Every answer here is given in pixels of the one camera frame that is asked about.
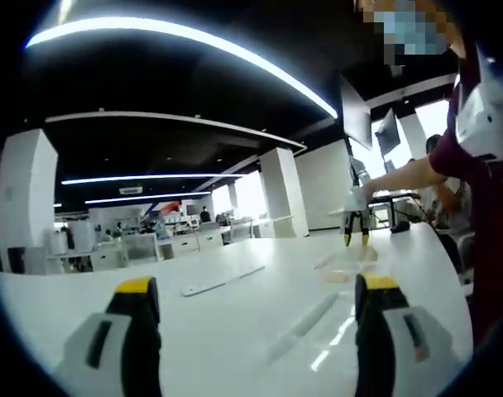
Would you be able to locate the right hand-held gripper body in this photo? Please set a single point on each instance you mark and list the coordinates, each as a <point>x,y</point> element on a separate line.
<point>357,199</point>

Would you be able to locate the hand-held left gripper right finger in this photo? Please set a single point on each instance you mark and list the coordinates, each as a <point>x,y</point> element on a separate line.
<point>396,351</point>

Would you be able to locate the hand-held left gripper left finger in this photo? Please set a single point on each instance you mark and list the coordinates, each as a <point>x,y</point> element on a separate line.
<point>111,351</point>

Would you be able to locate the clear yellow-rimmed plastic container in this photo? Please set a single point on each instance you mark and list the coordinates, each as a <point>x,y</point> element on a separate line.
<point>346,260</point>

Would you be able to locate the clear plastic storage box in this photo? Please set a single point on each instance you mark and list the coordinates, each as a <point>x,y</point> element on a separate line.
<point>351,271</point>

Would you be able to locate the small black object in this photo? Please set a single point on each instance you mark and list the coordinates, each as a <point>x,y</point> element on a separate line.
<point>400,227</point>

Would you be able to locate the dark-topped desk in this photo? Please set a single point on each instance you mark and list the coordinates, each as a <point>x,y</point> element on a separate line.
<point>394,196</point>

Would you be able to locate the small black-framed monitor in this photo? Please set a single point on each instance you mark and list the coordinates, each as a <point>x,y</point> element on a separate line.
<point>388,132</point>

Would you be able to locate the large black monitor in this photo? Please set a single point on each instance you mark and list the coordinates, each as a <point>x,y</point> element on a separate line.
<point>355,111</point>

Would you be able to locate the person's torso in maroon shirt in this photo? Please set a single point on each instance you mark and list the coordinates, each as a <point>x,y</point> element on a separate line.
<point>495,227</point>

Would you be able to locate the row of white office desks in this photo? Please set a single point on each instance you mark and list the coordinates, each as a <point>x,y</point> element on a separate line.
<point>185,244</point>

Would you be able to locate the white chest-worn device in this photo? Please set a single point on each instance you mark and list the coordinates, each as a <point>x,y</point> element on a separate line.
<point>479,120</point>

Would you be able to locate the long straight ceiling light strip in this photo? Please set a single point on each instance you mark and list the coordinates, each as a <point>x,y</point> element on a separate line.
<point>152,196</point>
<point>152,178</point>

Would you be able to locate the ceiling air conditioner unit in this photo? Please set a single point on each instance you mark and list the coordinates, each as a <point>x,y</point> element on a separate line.
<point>130,190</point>

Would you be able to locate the curved ceiling light strip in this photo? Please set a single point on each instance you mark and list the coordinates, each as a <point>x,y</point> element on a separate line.
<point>173,28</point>

